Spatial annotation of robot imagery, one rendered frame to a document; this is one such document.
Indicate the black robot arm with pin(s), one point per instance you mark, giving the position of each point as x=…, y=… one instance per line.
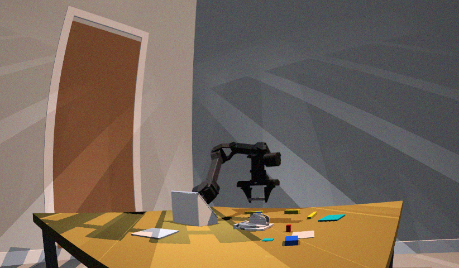
x=259, y=154

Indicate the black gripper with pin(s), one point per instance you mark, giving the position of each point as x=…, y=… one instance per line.
x=257, y=175

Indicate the teal flat rectangular plate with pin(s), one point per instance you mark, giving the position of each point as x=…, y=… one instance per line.
x=332, y=218

